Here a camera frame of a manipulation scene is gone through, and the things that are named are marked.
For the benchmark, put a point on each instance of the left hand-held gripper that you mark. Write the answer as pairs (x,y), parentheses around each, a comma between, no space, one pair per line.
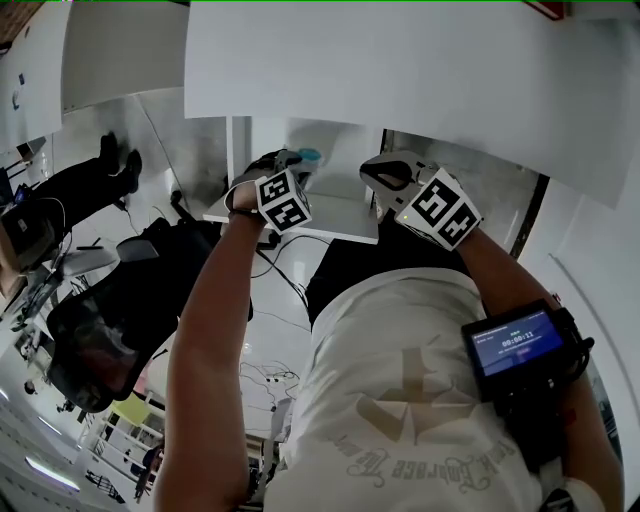
(282,202)

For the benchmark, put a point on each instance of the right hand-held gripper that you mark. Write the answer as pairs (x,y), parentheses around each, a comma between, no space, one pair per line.
(440,210)

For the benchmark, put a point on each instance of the clear plastic packet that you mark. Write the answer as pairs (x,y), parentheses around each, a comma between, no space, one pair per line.
(312,154)

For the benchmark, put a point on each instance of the white desk drawer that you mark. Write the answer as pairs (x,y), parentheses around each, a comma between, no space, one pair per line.
(340,220)

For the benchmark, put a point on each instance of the person's left forearm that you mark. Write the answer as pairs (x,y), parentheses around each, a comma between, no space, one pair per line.
(210,325)

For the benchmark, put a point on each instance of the person's right forearm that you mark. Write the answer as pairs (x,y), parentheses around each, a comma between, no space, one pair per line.
(505,280)

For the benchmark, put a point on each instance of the black forearm screen device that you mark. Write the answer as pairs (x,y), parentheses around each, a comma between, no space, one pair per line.
(515,345)

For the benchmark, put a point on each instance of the person's left hand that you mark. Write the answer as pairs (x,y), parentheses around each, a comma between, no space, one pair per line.
(243,196)

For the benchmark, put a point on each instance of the person's black trousers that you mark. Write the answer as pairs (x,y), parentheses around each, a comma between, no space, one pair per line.
(360,265)

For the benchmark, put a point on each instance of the person's white printed shirt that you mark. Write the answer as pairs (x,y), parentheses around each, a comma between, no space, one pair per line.
(400,375)

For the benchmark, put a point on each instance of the black office chair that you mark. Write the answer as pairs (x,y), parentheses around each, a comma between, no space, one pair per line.
(125,310)

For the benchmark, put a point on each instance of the white side desk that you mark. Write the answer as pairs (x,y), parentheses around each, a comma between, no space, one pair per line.
(35,50)

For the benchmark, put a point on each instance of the yellow-green stool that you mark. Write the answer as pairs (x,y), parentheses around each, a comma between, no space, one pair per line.
(130,407)

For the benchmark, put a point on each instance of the white metal rack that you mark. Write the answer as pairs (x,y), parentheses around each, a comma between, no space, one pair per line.
(120,450)

